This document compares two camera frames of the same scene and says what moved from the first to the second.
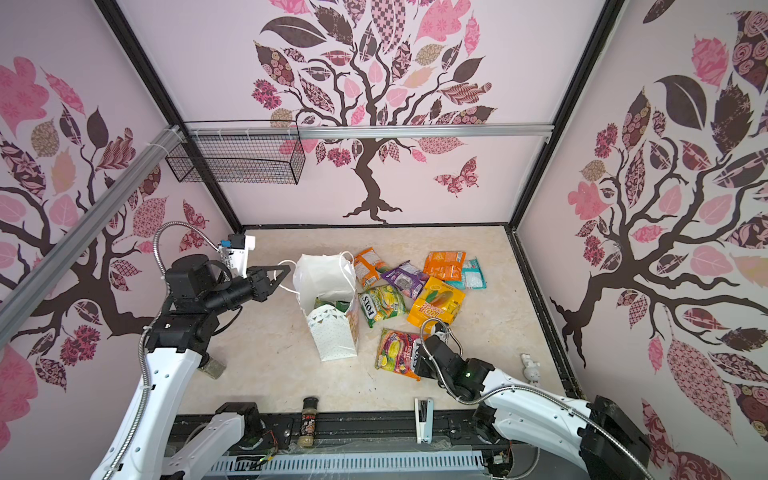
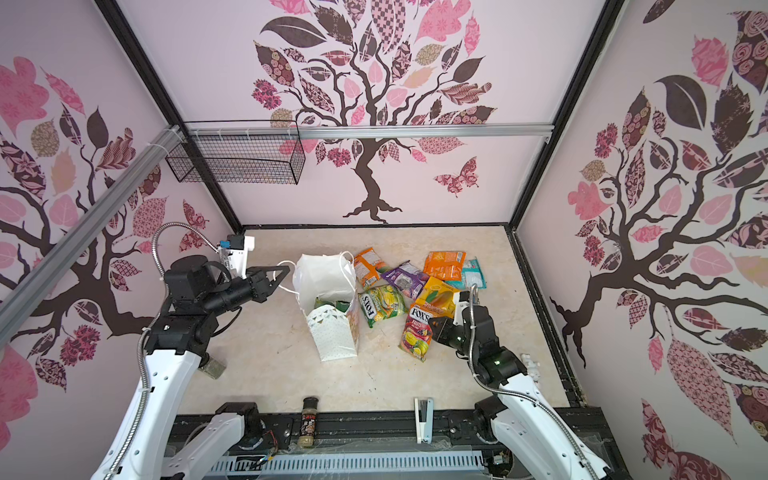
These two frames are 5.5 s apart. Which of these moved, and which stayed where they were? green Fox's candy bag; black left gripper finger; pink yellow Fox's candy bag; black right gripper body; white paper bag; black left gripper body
Moved: black right gripper body; pink yellow Fox's candy bag
Stayed: green Fox's candy bag; black left gripper finger; white paper bag; black left gripper body
